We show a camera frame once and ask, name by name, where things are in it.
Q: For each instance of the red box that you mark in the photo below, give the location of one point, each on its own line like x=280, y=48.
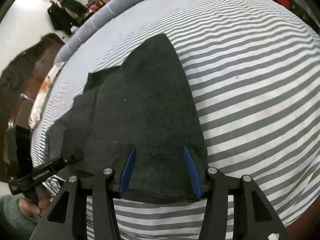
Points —
x=285, y=3

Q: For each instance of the grey rolled duvet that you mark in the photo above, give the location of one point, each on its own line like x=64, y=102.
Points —
x=110, y=10

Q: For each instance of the floral pillow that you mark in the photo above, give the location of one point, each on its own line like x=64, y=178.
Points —
x=42, y=96

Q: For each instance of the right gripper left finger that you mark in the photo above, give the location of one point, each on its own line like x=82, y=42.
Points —
x=65, y=217

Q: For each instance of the dark grey denim pants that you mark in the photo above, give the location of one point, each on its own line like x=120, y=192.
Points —
x=136, y=118

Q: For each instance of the wooden headboard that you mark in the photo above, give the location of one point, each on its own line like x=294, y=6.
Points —
x=14, y=76

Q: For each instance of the grey white striped bed sheet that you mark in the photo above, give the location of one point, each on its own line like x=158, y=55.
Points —
x=253, y=69

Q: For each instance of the green sleeve forearm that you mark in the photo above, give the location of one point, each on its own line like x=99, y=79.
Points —
x=15, y=224

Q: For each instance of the black bag on floor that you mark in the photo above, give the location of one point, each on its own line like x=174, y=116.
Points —
x=65, y=14

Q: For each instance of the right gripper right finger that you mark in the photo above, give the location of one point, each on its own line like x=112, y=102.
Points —
x=254, y=216

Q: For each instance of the left hand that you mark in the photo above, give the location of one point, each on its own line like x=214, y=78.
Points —
x=30, y=209

